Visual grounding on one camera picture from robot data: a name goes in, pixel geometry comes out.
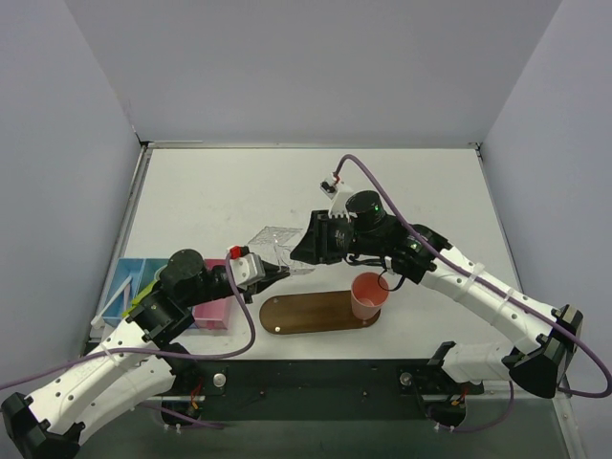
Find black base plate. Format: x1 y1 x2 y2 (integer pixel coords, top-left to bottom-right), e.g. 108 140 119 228
163 358 484 422

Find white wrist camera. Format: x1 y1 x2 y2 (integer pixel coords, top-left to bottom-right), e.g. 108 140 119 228
319 173 355 219
228 246 266 289

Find white toothbrush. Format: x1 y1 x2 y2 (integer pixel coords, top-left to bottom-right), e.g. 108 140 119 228
90 274 134 330

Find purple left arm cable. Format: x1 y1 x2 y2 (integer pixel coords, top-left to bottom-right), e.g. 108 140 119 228
0 257 257 429

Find pink plastic bin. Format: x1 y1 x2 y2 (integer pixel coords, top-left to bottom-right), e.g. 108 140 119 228
191 257 235 331

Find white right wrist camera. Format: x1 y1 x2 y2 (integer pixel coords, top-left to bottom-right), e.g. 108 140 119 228
319 173 355 219

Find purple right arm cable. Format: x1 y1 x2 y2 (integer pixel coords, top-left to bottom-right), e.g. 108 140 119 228
332 154 612 434

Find clear crystal toothbrush holder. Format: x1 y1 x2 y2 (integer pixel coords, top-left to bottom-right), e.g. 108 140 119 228
247 226 315 275

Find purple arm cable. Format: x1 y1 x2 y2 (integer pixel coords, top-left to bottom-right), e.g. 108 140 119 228
332 154 612 434
0 257 257 429

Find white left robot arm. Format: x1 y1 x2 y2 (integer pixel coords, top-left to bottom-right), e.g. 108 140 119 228
1 246 291 458

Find light blue plastic bin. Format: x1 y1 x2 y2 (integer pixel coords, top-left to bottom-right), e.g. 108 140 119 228
101 258 144 327

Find oval wooden tray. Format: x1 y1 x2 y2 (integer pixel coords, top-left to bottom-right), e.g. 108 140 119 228
259 291 381 335

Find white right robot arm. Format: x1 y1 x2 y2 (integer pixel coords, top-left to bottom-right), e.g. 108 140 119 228
290 190 582 399

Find coral plastic cup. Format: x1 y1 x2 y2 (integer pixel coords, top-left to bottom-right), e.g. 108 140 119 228
350 273 389 320

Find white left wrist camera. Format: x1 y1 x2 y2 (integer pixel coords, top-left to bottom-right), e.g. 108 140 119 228
228 246 266 289

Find green toothpaste tube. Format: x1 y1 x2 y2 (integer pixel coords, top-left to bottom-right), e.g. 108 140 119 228
122 280 160 323

